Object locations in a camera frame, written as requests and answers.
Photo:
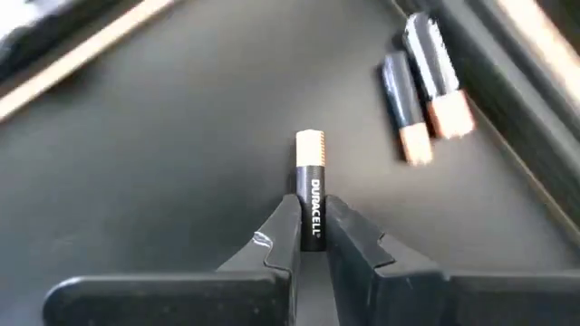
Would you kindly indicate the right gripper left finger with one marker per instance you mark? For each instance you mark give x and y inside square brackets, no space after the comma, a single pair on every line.
[263,294]

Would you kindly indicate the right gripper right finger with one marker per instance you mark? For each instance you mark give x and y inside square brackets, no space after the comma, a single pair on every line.
[385,294]

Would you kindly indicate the black copper-top battery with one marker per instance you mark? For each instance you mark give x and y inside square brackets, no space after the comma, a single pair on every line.
[403,99]
[310,204]
[430,59]

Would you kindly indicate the black table mat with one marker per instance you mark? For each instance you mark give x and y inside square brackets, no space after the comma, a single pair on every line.
[136,204]

